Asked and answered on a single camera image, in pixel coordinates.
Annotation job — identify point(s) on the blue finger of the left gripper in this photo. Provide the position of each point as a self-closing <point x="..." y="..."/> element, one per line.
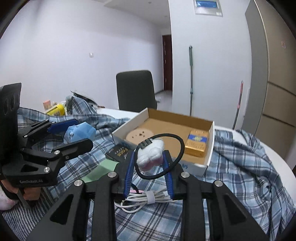
<point x="30" y="135"/>

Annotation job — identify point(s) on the dark red door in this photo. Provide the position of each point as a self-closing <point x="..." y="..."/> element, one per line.
<point x="167" y="62"/>

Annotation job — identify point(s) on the person's left hand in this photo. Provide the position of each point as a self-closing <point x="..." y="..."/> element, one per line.
<point x="9" y="195"/>

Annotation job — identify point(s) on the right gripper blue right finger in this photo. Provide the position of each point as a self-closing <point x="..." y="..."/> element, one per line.
<point x="228" y="218"/>

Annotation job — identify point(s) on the blue plaid cloth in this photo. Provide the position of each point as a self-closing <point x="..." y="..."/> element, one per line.
<point x="246" y="169"/>

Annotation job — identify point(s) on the grey electrical panel box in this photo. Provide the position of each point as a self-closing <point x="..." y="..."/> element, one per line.
<point x="210" y="8"/>

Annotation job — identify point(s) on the green mop handle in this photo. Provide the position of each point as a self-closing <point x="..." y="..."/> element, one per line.
<point x="191" y="78"/>

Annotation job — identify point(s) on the black small box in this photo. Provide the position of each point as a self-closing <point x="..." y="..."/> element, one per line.
<point x="118" y="153"/>

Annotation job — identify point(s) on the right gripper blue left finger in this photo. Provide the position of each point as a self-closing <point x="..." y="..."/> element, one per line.
<point x="68" y="217"/>

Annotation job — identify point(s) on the dark office chair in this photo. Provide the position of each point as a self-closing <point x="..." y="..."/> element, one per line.
<point x="135" y="90"/>

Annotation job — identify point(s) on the yellow cigarette pack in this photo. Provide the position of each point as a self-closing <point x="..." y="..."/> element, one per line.
<point x="197" y="143"/>

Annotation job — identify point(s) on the gold refrigerator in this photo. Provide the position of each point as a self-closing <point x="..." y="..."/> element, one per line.
<point x="270" y="112"/>

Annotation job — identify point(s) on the blue packet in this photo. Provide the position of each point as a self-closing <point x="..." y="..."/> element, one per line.
<point x="79" y="132"/>

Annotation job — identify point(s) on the round tan cat hand warmer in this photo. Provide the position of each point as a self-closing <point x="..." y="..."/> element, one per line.
<point x="138" y="135"/>

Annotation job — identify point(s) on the green sticky note pad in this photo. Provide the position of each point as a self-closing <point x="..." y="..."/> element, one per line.
<point x="103" y="168"/>

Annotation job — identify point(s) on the pink cup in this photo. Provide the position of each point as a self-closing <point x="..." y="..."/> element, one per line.
<point x="47" y="104"/>

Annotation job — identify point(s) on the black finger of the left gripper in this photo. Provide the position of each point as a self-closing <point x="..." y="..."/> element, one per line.
<point x="64" y="152"/>

